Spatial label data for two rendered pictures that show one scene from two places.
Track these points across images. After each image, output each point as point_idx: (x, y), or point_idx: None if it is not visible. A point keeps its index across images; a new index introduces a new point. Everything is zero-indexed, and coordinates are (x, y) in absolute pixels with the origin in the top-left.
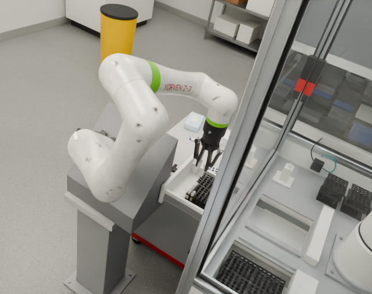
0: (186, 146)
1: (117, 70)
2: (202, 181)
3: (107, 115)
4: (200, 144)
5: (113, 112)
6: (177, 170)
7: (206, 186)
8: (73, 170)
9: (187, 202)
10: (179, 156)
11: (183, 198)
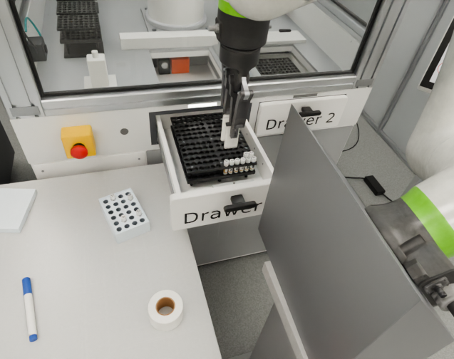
0: (71, 323)
1: None
2: (210, 163)
3: (414, 286)
4: (36, 305)
5: (400, 267)
6: (243, 186)
7: (212, 154)
8: (447, 328)
9: (266, 155)
10: (125, 303)
11: (267, 162)
